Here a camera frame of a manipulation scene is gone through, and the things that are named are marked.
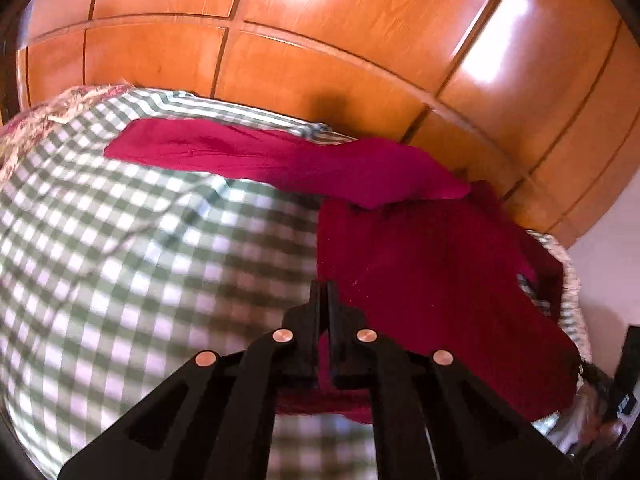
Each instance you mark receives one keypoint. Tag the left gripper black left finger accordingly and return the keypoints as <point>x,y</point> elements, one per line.
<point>213,418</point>

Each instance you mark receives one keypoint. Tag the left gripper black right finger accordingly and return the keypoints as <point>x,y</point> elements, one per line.
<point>430,420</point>

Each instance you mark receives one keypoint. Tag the dark red garment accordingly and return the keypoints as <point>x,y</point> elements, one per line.
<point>431,260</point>

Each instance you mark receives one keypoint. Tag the person's right hand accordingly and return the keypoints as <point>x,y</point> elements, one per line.
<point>581,430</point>

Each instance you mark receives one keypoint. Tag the green white checkered bedspread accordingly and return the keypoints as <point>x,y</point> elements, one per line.
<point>113,274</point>

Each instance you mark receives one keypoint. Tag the wooden panelled headboard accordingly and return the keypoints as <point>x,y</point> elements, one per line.
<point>539,97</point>

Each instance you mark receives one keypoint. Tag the floral patterned pillow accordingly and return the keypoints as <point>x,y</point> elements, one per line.
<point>29,127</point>

